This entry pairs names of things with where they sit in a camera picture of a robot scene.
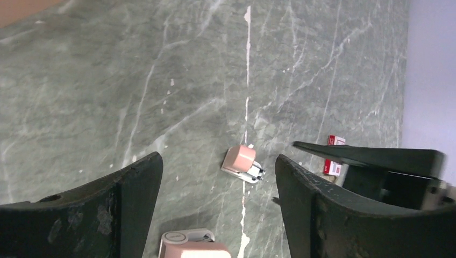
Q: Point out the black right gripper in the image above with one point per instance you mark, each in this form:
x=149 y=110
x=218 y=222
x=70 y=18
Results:
x=395 y=176

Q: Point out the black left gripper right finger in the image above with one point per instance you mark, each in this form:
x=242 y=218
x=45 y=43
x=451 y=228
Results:
x=322 y=219

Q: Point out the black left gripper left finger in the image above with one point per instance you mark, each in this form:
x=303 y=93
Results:
x=107 y=217

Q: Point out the small staple box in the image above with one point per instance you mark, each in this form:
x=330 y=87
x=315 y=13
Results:
x=332 y=168

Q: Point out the cardboard staple tray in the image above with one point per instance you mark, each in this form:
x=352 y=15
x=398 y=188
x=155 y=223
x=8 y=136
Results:
x=338 y=180

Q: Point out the peach plastic file organizer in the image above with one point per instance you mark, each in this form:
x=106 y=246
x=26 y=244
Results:
x=15 y=10

